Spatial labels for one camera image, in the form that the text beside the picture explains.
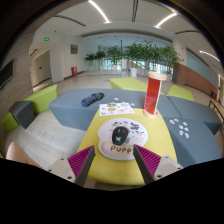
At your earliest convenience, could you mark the potted green plants group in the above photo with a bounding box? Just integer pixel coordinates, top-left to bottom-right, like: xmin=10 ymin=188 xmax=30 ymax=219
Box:
xmin=83 ymin=39 xmax=181 ymax=78

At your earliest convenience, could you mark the brown wooden reception counter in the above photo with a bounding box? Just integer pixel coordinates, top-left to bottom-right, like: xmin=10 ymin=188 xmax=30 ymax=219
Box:
xmin=172 ymin=61 xmax=219 ymax=98

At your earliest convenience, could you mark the dark grey cube seat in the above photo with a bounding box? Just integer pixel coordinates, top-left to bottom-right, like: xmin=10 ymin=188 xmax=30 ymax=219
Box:
xmin=8 ymin=100 xmax=36 ymax=130

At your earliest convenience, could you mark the black framed chair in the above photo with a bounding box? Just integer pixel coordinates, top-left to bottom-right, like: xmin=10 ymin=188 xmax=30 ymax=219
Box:
xmin=208 ymin=98 xmax=224 ymax=134

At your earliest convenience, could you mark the dark blue folded umbrella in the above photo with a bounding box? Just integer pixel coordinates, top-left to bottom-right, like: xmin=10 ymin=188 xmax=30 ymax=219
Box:
xmin=81 ymin=92 xmax=105 ymax=108

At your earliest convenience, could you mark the white cartoon sticker sheet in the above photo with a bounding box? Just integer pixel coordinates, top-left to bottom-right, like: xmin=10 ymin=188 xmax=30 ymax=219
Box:
xmin=98 ymin=101 xmax=136 ymax=117

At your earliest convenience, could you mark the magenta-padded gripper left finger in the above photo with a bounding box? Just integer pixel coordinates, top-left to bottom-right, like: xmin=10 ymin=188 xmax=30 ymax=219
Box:
xmin=46 ymin=144 xmax=97 ymax=188

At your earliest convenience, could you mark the white round printed mouse pad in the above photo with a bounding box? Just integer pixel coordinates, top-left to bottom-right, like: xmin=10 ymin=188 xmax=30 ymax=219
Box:
xmin=97 ymin=117 xmax=150 ymax=162

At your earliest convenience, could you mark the black wall screen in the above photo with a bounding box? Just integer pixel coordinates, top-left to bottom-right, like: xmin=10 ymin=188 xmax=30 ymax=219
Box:
xmin=0 ymin=59 xmax=16 ymax=90

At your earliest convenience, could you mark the black glossy computer mouse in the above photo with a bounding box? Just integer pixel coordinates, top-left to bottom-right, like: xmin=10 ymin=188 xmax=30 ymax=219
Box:
xmin=111 ymin=125 xmax=130 ymax=146

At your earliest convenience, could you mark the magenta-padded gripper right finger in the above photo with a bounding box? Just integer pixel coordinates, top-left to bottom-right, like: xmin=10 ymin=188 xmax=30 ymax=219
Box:
xmin=133 ymin=143 xmax=184 ymax=185

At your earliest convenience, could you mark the lime green bench seat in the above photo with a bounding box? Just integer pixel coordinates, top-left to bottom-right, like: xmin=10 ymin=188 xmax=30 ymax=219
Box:
xmin=2 ymin=83 xmax=59 ymax=133

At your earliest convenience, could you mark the beige rounded chair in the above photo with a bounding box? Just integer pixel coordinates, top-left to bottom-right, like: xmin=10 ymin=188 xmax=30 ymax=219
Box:
xmin=5 ymin=141 xmax=44 ymax=168

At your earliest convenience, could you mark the lime green ottoman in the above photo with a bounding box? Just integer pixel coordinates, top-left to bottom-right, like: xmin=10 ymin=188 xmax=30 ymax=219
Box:
xmin=165 ymin=84 xmax=195 ymax=102
xmin=109 ymin=77 xmax=150 ymax=93

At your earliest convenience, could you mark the ceiling strip lights group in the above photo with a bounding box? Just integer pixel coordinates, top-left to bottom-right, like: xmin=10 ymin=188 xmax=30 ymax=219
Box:
xmin=87 ymin=0 xmax=221 ymax=63

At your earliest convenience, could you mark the red translucent rope-capped tower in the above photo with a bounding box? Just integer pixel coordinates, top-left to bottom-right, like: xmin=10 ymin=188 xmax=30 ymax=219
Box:
xmin=143 ymin=70 xmax=168 ymax=120

